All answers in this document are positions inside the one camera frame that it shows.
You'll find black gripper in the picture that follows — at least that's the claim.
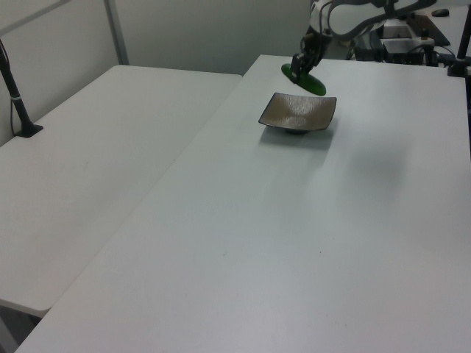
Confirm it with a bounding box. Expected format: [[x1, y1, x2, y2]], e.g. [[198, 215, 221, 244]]
[[290, 32, 331, 80]]

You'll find green cucumber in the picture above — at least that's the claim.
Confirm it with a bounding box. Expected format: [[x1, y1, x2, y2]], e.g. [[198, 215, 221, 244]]
[[280, 63, 327, 98]]

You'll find square brown ceramic plate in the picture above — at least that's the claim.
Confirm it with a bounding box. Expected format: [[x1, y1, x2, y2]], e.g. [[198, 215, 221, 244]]
[[258, 91, 338, 135]]

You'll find grey metal box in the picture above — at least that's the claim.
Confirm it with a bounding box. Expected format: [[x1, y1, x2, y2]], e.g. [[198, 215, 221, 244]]
[[381, 38, 425, 56]]

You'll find black electronics unit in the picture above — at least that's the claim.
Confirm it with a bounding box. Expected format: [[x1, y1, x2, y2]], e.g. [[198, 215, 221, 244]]
[[353, 36, 448, 68]]

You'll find black clamped stand pole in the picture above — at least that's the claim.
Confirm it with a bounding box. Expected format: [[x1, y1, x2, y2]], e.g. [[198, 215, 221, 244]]
[[446, 21, 471, 78]]

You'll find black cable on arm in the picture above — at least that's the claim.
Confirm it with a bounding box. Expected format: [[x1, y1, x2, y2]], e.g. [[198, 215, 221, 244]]
[[318, 1, 334, 38]]

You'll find grey metal partition post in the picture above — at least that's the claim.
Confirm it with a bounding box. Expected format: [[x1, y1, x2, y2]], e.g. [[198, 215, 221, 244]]
[[104, 0, 130, 67]]

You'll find black camera stand pole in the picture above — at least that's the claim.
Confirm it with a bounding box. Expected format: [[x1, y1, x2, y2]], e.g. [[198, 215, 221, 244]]
[[0, 38, 44, 139]]

